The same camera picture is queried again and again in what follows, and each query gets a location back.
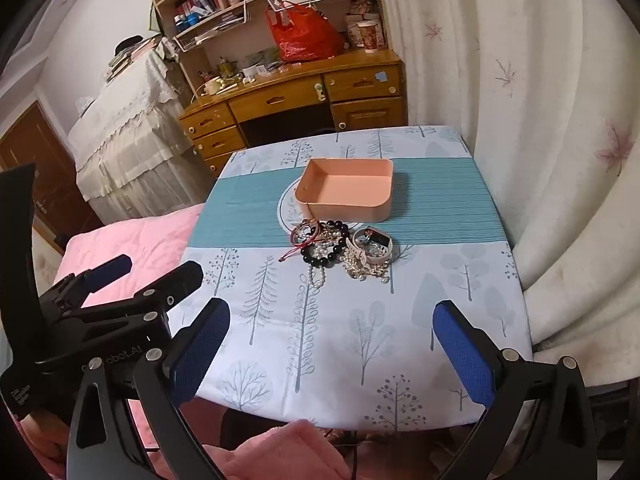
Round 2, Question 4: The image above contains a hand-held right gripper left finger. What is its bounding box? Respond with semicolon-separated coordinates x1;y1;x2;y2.
66;297;232;480

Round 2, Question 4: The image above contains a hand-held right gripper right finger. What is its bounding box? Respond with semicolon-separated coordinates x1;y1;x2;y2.
431;300;598;480

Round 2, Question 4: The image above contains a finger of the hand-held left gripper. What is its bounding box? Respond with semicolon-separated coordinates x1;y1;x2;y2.
80;261;205;325
55;254;133;303

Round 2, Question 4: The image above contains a red string bracelet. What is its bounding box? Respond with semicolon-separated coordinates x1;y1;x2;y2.
279;220;321;262

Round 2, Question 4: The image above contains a gold chain tangle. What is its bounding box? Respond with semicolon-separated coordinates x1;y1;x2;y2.
340;240;392;283

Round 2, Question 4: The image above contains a black bead bracelet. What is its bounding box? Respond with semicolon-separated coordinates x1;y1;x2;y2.
301;220;349;267

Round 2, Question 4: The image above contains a white bangle bracelet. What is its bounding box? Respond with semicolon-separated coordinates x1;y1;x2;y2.
352;227;393;263

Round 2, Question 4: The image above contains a pink jewelry box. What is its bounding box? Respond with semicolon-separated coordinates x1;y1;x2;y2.
295;158;395;223

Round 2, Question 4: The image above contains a pink blanket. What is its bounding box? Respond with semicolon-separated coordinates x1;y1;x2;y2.
50;204;226;456

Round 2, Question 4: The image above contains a tree print tablecloth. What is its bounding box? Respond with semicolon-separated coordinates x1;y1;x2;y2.
167;125;533;433

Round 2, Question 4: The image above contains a pink fleece clothing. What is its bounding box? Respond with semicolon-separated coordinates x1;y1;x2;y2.
200;417;361;480

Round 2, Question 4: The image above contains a white lace furniture cover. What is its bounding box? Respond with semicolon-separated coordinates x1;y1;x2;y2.
67;37;206;223

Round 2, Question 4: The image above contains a brown wooden door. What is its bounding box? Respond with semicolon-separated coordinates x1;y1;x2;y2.
0;101;103;256

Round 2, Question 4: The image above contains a wooden desk with drawers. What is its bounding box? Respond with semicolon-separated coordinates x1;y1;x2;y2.
179;50;407;178

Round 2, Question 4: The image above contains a wooden shelf hutch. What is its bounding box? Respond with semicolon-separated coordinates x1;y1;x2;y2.
142;0;386;91

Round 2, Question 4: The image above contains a dark hat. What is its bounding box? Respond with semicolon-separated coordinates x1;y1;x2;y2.
115;36;146;56

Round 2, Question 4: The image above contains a white floral curtain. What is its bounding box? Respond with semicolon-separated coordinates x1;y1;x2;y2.
375;0;640;391

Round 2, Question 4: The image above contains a red plastic bag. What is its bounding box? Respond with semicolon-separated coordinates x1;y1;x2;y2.
265;2;346;63

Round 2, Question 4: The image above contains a red patterned cup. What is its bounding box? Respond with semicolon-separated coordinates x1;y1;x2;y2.
356;21;382;53

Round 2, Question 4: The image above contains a white wire basket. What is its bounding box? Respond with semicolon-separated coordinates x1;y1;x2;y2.
172;2;251;53

